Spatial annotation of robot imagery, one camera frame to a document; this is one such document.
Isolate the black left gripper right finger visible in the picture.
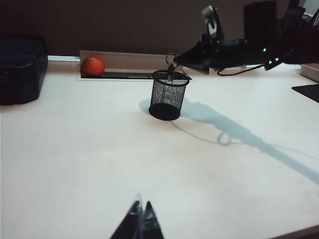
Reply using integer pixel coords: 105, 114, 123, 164
143, 200, 165, 239

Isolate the black rectangular block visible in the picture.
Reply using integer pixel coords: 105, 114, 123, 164
243, 0, 278, 45

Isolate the black mesh cylindrical basket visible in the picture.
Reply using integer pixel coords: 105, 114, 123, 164
148, 69, 188, 122

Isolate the orange round fruit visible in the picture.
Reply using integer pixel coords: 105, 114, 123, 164
80, 55, 106, 77

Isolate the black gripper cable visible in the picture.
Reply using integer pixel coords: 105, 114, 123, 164
216, 57, 281, 77

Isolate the dark blue plastic case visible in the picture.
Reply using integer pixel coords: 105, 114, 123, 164
0, 34, 48, 107

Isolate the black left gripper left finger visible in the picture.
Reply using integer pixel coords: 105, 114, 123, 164
109, 193, 144, 239

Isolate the bunch of keys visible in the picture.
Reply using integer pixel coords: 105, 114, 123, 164
164, 53, 178, 84

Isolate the brown fabric desk divider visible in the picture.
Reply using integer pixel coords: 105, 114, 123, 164
0, 0, 250, 60

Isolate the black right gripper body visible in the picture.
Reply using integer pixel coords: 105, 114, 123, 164
206, 38, 271, 71

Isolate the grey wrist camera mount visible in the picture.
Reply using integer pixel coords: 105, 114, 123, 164
200, 5, 224, 43

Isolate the black mat corner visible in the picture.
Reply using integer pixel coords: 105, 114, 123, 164
291, 84, 319, 104

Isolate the beige flat box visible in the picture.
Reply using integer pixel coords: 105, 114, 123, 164
300, 63, 319, 83

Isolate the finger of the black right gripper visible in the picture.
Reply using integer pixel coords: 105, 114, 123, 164
173, 41, 213, 65
183, 62, 210, 76

